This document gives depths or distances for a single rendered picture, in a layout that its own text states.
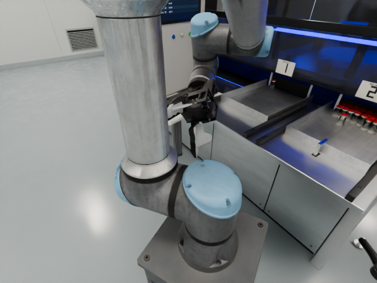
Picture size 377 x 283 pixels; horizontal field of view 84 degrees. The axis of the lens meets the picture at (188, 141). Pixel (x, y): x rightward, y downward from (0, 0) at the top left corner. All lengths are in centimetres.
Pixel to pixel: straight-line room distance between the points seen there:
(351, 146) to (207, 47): 58
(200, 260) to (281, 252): 108
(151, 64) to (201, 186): 22
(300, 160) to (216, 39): 44
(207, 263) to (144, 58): 43
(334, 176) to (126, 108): 60
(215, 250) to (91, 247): 117
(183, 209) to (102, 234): 123
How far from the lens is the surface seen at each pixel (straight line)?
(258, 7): 40
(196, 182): 39
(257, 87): 121
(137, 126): 35
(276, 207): 147
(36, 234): 181
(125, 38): 30
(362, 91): 99
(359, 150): 89
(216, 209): 39
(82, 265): 155
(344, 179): 73
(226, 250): 52
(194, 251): 52
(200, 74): 62
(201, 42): 63
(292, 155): 74
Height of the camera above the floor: 131
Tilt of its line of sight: 36 degrees down
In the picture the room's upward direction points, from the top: straight up
